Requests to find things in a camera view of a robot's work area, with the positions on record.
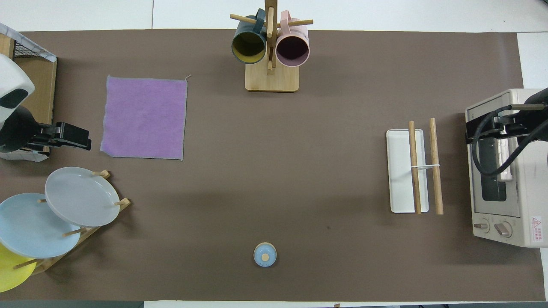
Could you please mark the yellow plate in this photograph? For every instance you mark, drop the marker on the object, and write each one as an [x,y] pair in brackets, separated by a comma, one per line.
[10,273]

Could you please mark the wooden mug tree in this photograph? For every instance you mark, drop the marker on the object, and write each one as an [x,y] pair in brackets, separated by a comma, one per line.
[272,81]

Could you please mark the dark teal mug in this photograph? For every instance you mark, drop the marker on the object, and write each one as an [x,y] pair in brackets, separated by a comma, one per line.
[246,47]

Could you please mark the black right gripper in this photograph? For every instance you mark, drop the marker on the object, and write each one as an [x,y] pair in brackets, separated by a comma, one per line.
[538,115]

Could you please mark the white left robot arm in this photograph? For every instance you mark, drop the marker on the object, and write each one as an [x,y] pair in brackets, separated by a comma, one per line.
[13,79]

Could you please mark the blue jar wooden knob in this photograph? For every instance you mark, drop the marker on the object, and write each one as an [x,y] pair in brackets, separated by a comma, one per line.
[265,256]

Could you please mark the white marble-patterned sheet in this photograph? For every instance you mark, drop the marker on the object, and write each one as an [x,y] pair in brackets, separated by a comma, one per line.
[21,156]
[34,46]

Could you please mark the brown table mat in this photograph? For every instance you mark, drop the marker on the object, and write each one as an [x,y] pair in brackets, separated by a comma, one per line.
[299,171]

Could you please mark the purple and grey towel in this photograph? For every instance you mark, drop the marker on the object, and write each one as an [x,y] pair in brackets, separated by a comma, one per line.
[145,117]

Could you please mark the wooden plate rack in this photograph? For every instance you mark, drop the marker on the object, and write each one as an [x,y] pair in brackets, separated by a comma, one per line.
[123,203]

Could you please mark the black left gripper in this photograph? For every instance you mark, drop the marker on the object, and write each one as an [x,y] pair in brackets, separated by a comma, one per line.
[19,130]

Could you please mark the beige toaster oven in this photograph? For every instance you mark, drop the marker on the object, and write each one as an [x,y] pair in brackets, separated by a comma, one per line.
[526,192]

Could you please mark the wooden box with mesh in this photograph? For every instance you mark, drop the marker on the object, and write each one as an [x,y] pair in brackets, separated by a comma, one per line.
[40,85]

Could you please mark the light blue plate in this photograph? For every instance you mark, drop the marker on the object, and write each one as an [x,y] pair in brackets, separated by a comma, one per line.
[30,231]

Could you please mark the grey plate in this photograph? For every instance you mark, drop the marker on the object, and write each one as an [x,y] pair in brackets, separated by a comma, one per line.
[81,196]

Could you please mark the pink mug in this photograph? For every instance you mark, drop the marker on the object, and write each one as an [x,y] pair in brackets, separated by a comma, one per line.
[299,32]

